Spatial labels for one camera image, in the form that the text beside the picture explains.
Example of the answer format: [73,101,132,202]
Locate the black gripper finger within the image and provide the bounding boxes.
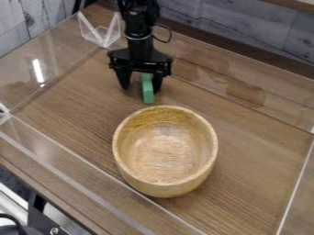
[152,74,163,93]
[115,68,132,90]

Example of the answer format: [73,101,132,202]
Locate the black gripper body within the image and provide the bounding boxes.
[107,49,172,77]

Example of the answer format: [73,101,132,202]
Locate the green rectangular stick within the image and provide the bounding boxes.
[141,73,155,104]

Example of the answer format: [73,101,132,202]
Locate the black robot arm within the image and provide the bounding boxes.
[107,0,172,93]

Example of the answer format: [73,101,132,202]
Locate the wooden bowl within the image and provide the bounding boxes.
[112,106,218,197]

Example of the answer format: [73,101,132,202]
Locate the clear acrylic corner bracket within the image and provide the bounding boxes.
[77,12,121,49]

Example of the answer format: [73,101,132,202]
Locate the clear acrylic enclosure wall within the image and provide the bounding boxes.
[0,18,314,235]

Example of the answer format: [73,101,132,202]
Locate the black table frame leg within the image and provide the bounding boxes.
[27,193,69,235]

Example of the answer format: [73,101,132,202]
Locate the black cable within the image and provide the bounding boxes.
[0,213,25,235]

